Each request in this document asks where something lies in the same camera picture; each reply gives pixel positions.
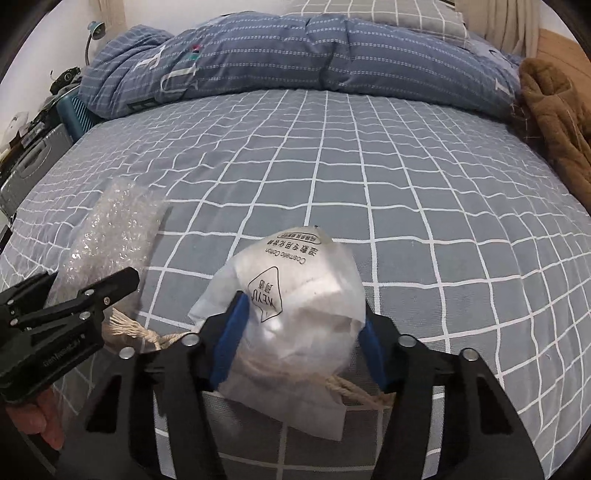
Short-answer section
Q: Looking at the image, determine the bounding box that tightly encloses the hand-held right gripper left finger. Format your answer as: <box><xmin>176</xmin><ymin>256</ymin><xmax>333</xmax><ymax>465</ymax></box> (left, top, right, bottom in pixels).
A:
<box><xmin>55</xmin><ymin>291</ymin><xmax>252</xmax><ymax>480</ymax></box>

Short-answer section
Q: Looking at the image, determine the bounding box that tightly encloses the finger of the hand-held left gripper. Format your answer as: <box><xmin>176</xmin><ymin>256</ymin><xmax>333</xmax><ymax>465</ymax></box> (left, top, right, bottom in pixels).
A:
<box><xmin>13</xmin><ymin>267</ymin><xmax>140</xmax><ymax>341</ymax></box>
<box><xmin>0</xmin><ymin>272</ymin><xmax>58</xmax><ymax>320</ymax></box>

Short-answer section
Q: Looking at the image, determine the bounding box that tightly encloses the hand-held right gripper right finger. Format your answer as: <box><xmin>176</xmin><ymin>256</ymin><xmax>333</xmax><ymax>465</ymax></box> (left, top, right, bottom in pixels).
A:
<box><xmin>355</xmin><ymin>300</ymin><xmax>532</xmax><ymax>480</ymax></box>

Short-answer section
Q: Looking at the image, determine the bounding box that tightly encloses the clear bubble wrap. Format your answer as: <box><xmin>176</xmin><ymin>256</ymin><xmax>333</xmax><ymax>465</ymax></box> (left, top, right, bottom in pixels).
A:
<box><xmin>48</xmin><ymin>179</ymin><xmax>174</xmax><ymax>319</ymax></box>

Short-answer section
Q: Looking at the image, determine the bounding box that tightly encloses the white drawstring bag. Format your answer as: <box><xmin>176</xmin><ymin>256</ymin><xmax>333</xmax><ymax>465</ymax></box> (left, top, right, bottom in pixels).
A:
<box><xmin>100</xmin><ymin>226</ymin><xmax>398</xmax><ymax>441</ymax></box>

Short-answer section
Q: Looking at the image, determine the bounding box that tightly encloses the person's left hand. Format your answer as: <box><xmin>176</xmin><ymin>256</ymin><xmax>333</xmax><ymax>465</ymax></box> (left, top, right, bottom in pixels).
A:
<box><xmin>7</xmin><ymin>388</ymin><xmax>64</xmax><ymax>450</ymax></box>

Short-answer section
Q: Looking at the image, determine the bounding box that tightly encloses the grey checked bed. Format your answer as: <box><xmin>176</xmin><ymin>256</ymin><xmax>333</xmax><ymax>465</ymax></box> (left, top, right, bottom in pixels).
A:
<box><xmin>0</xmin><ymin>88</ymin><xmax>587</xmax><ymax>480</ymax></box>

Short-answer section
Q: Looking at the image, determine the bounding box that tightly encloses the grey suitcase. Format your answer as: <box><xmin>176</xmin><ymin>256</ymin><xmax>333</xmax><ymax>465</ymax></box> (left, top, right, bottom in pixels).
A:
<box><xmin>0</xmin><ymin>124</ymin><xmax>75</xmax><ymax>215</ymax></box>

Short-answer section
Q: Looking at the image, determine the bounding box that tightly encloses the white round object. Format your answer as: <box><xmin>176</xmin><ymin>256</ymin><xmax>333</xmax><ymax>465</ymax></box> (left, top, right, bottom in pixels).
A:
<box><xmin>2</xmin><ymin>113</ymin><xmax>28</xmax><ymax>137</ymax></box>

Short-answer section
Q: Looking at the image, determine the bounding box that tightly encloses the teal suitcase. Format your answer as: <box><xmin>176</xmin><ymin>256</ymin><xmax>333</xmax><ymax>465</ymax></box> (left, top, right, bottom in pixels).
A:
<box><xmin>60</xmin><ymin>90</ymin><xmax>100</xmax><ymax>144</ymax></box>

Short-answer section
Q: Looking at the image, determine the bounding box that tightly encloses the black headset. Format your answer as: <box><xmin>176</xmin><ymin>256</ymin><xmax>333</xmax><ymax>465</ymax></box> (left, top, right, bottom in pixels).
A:
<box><xmin>48</xmin><ymin>67</ymin><xmax>81</xmax><ymax>93</ymax></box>

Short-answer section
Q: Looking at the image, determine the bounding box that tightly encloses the blue desk lamp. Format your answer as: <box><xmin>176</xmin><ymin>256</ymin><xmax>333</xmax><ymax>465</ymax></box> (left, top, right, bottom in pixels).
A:
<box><xmin>84</xmin><ymin>21</ymin><xmax>108</xmax><ymax>65</ymax></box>

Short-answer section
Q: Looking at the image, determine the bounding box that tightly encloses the beige curtain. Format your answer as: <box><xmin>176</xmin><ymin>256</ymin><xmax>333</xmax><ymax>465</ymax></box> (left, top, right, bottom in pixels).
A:
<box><xmin>455</xmin><ymin>0</ymin><xmax>546</xmax><ymax>58</ymax></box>
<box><xmin>90</xmin><ymin>0</ymin><xmax>127</xmax><ymax>28</ymax></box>

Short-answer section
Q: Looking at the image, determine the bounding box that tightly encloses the blue striped duvet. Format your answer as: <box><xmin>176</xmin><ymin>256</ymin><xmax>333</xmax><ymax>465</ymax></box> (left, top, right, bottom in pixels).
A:
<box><xmin>78</xmin><ymin>13</ymin><xmax>525</xmax><ymax>121</ymax></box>

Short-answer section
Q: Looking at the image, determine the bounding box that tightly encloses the brown fleece coat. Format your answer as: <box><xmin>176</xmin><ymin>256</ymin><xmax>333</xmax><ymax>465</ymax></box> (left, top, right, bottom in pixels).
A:
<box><xmin>510</xmin><ymin>58</ymin><xmax>591</xmax><ymax>185</ymax></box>

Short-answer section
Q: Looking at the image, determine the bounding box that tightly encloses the grey checked pillow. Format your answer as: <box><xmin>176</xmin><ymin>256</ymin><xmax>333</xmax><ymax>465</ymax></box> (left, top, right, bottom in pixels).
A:
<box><xmin>281</xmin><ymin>0</ymin><xmax>472</xmax><ymax>44</ymax></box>

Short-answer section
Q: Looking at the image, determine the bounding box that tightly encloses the wooden headboard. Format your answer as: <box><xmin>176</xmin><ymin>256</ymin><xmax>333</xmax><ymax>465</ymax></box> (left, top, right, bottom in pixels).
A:
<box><xmin>536</xmin><ymin>28</ymin><xmax>591</xmax><ymax>77</ymax></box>

